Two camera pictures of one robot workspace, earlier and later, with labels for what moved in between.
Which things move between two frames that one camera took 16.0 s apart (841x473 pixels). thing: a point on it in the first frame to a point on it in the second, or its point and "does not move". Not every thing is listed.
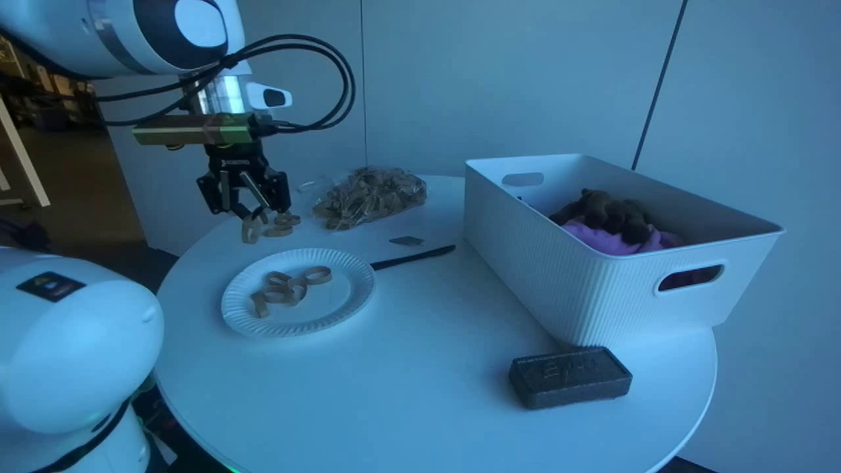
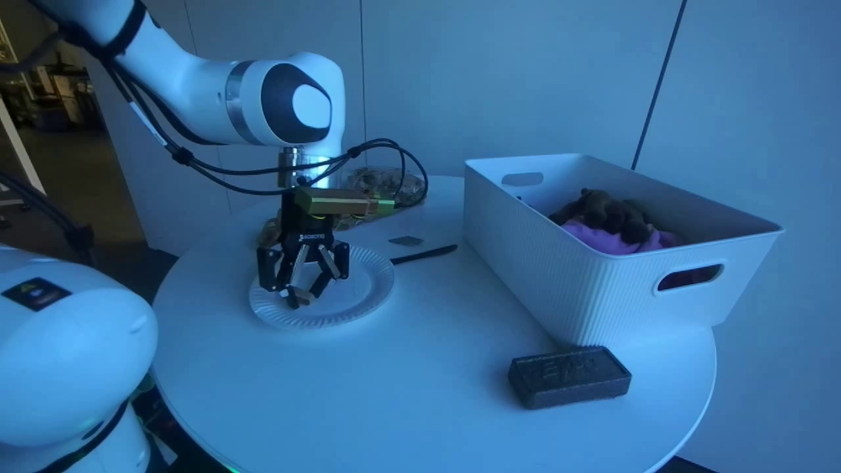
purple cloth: [612, 243] does not move
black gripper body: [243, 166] to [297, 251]
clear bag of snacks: [366, 196] does not move
